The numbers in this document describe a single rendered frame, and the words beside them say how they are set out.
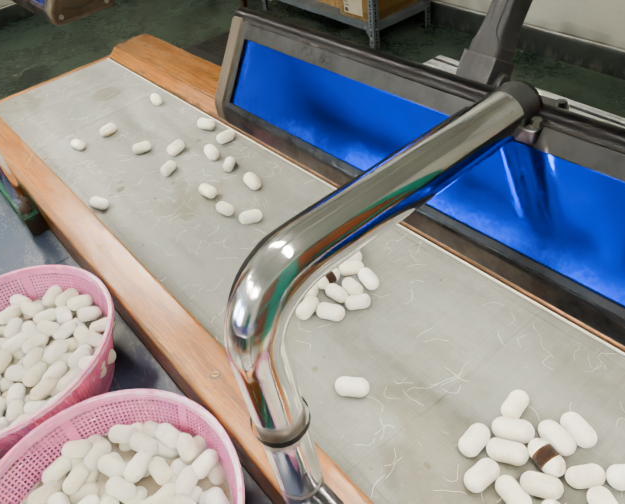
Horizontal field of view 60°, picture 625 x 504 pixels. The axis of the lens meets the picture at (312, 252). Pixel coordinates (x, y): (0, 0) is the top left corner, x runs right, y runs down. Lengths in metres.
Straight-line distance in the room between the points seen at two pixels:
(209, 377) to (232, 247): 0.23
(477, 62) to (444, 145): 0.77
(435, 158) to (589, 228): 0.08
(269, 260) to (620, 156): 0.15
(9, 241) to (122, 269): 0.37
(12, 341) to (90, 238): 0.18
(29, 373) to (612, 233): 0.64
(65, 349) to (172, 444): 0.22
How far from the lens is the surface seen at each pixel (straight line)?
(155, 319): 0.69
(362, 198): 0.20
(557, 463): 0.55
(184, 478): 0.58
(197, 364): 0.62
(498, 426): 0.56
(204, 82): 1.20
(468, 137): 0.23
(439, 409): 0.58
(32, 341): 0.78
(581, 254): 0.26
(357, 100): 0.33
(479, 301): 0.67
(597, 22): 2.83
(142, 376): 0.76
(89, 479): 0.64
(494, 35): 0.99
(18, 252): 1.06
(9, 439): 0.70
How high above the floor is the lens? 1.24
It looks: 43 degrees down
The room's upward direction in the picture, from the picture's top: 10 degrees counter-clockwise
